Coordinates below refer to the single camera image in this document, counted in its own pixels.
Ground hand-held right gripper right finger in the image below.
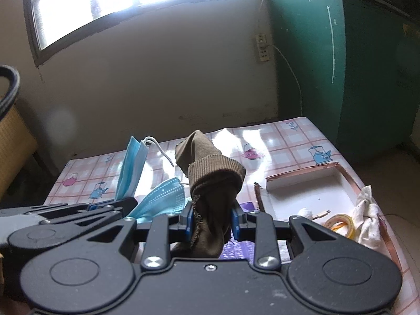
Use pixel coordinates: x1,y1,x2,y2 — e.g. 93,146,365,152
230,203,332,272

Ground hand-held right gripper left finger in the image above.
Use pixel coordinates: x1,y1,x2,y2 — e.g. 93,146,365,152
88,202,195,272

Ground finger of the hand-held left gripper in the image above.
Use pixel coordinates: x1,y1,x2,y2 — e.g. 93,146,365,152
0,202,115,216
39,197,138,237

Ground blue face mask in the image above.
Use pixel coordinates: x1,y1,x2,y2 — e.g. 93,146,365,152
126,177,189,220
114,135,175,201

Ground brown ribbed sock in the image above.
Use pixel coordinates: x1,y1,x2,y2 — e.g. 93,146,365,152
171,130,246,259

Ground white cardboard box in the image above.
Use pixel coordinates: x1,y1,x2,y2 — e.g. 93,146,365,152
254,162,397,270

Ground white cloth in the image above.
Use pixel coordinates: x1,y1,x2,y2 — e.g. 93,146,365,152
353,185,382,250

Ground yellow woven chair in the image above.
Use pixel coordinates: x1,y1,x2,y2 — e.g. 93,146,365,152
0,95,38,201

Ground clear yellow tape roll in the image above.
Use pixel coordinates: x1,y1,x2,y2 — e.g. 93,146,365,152
323,214,356,239

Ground green door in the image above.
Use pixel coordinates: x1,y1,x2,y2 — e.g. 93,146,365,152
266,0,420,165

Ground window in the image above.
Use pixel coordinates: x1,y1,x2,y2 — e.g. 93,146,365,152
23,0,268,68

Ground white wall cable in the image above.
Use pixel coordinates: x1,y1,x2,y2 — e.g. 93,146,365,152
267,43,303,118
258,0,273,35

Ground wall socket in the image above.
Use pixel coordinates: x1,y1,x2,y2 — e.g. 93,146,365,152
255,32,271,62

